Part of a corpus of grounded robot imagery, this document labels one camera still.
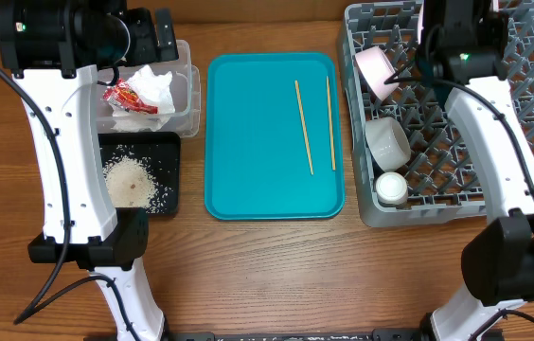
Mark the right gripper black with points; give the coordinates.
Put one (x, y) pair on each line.
(489, 25)

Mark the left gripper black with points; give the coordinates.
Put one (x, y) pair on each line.
(148, 51)

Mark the pink plate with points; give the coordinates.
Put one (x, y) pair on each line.
(420, 25)

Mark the red snack wrapper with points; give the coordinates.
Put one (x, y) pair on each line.
(122, 96)

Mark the white napkin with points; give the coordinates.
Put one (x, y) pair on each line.
(153, 89)

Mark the pink bowl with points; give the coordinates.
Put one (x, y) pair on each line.
(376, 69)

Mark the grey-white bowl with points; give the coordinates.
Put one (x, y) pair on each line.
(387, 143)

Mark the rice food scraps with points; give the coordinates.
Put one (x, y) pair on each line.
(132, 181)

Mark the cream cup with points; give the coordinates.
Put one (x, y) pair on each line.
(391, 189)

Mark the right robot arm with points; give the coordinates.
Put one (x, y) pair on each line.
(498, 264)

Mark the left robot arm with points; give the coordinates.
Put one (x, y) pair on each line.
(51, 53)

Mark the grey dishwasher rack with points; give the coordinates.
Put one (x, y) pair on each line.
(441, 181)

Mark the clear plastic bin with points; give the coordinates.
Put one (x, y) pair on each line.
(185, 89)

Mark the black tray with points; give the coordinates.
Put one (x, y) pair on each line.
(164, 147)

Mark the wooden chopstick right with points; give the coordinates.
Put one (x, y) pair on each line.
(331, 135)

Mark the wooden chopstick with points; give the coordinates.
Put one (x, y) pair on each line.
(303, 125)
(331, 135)

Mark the wooden chopstick left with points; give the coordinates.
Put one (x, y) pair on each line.
(303, 125)

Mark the teal serving tray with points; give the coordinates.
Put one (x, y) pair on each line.
(256, 167)

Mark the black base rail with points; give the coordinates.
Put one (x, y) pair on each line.
(375, 335)

